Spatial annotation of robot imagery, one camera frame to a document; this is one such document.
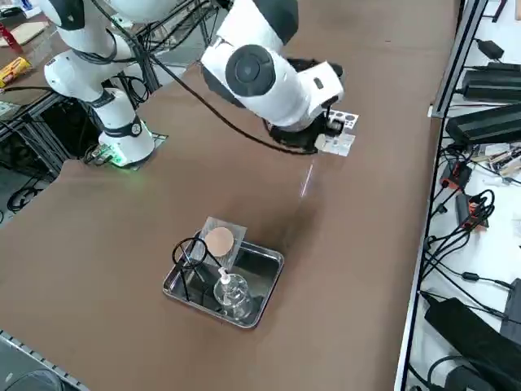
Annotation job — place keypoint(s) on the yellow snack packet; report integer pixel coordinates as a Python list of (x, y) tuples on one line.
[(14, 71)]

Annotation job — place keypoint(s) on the glass alcohol lamp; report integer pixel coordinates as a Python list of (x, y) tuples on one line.
[(230, 291)]

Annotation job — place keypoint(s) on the small black adapter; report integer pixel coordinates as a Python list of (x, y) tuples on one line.
[(490, 48)]

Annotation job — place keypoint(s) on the slim black power adapter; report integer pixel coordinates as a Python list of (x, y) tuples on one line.
[(492, 83)]

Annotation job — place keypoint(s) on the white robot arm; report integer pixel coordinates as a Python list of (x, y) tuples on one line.
[(260, 73)]

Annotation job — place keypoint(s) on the red black power strip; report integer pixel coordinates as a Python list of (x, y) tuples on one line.
[(456, 175)]

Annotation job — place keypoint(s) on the large black ridged power supply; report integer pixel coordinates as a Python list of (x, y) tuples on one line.
[(488, 122)]

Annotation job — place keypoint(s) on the wooden cutting board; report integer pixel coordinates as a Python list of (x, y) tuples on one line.
[(28, 32)]

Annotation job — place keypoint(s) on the steel tray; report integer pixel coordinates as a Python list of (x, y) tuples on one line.
[(260, 269)]

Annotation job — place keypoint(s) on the white test tube rack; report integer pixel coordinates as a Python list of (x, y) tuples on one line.
[(346, 142)]

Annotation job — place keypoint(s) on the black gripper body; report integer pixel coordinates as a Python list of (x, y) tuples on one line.
[(297, 140)]

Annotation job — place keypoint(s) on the black orange power strip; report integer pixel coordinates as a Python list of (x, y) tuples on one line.
[(472, 213)]

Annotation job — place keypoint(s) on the aluminium side rail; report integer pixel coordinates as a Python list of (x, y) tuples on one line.
[(40, 358)]

